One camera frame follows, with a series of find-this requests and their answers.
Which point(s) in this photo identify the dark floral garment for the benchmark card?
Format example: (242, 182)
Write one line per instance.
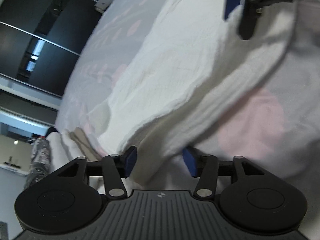
(38, 160)

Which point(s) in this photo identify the thick white folded garment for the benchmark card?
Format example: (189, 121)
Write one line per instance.
(60, 152)

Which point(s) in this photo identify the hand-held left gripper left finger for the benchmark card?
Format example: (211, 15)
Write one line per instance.
(131, 160)

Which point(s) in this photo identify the grey pink-dotted bedsheet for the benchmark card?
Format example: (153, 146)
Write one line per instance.
(117, 17)

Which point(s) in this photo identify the dark sliding-door wardrobe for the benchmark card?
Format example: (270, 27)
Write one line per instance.
(37, 17)

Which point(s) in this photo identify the white box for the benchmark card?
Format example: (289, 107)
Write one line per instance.
(106, 2)

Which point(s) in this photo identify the white crinkle shirt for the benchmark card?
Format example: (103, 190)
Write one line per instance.
(175, 67)

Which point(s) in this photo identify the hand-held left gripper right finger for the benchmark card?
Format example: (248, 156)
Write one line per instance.
(189, 160)

